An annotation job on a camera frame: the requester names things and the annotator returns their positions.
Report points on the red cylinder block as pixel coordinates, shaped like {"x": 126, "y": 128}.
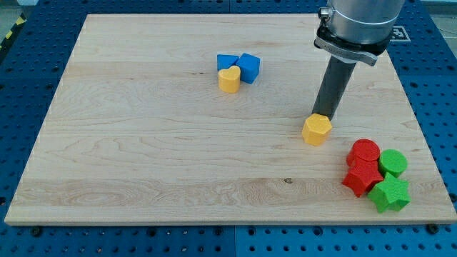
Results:
{"x": 364, "y": 149}

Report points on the green cylinder block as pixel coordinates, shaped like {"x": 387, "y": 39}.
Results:
{"x": 393, "y": 162}

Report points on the blue triangular block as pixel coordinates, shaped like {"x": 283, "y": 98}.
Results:
{"x": 225, "y": 61}

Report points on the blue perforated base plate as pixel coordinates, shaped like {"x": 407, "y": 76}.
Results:
{"x": 30, "y": 73}

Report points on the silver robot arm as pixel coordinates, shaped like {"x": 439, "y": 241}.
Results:
{"x": 357, "y": 30}

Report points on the green star block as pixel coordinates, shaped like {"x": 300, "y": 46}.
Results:
{"x": 391, "y": 194}

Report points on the yellow hexagon block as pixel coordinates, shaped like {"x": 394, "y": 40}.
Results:
{"x": 316, "y": 129}

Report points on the wooden board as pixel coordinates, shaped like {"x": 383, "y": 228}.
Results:
{"x": 139, "y": 133}

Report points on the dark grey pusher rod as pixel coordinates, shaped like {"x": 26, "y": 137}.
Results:
{"x": 332, "y": 87}

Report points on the yellow heart block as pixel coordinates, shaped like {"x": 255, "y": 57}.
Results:
{"x": 229, "y": 79}

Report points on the white fiducial marker tag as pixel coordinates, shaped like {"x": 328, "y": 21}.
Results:
{"x": 399, "y": 34}

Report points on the blue cube block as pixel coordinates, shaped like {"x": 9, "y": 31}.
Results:
{"x": 249, "y": 66}

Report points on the red star block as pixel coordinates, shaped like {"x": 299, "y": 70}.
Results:
{"x": 362, "y": 176}

